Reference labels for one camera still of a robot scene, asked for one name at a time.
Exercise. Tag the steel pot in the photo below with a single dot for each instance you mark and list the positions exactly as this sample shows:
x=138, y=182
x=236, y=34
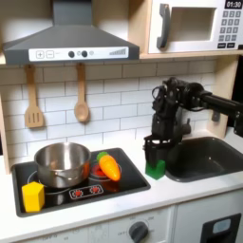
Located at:
x=63, y=171

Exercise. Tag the wooden slotted spatula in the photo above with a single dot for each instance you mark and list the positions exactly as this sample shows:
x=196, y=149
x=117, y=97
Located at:
x=34, y=117

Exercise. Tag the wooden spoon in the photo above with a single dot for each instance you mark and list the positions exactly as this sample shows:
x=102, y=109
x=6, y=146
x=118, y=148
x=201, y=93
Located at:
x=82, y=110

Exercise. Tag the dark grey sink basin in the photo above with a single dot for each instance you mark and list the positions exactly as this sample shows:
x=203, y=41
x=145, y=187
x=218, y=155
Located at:
x=205, y=158

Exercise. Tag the black toy stove top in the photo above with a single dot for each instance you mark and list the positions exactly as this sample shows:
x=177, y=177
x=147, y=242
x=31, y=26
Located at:
x=133, y=183

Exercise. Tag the dark grey oven knob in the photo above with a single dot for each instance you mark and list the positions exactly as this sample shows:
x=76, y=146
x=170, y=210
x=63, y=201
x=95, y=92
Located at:
x=138, y=232

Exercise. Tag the white toy microwave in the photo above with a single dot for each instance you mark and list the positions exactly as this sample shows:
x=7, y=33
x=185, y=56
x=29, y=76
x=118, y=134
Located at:
x=196, y=44

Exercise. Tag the wooden cabinet side panel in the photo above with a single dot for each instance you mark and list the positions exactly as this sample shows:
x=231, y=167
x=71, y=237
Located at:
x=3, y=142
x=226, y=79

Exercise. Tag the grey extractor hood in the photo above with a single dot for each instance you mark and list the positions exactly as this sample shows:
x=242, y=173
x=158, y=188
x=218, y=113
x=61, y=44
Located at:
x=72, y=39

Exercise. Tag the green wooden block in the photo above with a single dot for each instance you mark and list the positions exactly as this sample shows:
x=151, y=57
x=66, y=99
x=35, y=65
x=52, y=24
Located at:
x=155, y=172

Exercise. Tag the wooden shelf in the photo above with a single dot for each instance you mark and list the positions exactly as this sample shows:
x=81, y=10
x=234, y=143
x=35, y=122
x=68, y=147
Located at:
x=190, y=55

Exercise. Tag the yellow wooden block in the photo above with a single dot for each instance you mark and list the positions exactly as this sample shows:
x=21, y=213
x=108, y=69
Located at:
x=33, y=197

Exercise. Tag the orange toy carrot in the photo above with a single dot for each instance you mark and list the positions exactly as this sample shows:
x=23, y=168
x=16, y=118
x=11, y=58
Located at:
x=110, y=167

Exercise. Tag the dark grey tap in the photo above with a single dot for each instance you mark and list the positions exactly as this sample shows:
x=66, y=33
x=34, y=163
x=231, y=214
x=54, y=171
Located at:
x=188, y=126

